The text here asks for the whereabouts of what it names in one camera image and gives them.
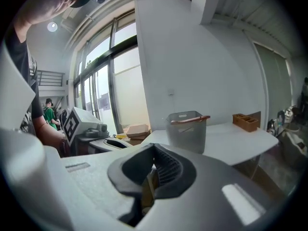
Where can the white table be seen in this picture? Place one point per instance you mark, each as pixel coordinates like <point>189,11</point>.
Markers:
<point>228,141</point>

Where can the wooden clothes hanger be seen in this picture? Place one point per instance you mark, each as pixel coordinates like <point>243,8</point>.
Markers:
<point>190,119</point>

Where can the person's left forearm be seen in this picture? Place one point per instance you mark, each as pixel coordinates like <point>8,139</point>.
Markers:
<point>50,138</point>

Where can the wooden desk organizer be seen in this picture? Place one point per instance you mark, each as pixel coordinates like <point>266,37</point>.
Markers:
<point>245,123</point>

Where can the black-framed window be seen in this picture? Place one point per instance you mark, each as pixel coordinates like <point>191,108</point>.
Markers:
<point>125,80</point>

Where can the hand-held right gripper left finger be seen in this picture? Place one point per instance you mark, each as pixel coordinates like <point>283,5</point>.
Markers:
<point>91,182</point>

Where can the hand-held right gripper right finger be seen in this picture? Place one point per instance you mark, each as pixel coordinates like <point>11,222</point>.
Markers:
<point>211,201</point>

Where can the small cardboard box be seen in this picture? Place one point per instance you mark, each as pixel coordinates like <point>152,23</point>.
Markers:
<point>138,131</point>

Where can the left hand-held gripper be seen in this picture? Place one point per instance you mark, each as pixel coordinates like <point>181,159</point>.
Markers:
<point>81,121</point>

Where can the person's head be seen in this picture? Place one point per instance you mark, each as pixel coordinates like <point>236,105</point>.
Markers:
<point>45,3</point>

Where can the black railing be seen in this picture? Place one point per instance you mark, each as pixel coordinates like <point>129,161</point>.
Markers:
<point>50,78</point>

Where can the person's black printed shirt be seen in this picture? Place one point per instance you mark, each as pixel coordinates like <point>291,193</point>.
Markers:
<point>21,68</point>

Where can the round ceiling lamp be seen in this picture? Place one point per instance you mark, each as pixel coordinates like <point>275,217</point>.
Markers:
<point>52,26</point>

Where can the yellow lidded box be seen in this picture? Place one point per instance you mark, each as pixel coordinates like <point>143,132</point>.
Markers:
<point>121,136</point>

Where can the paper notice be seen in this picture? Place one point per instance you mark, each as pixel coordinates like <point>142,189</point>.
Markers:
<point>105,103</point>

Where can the grey plastic bin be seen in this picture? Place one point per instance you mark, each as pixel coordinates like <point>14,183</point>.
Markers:
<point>185,141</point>

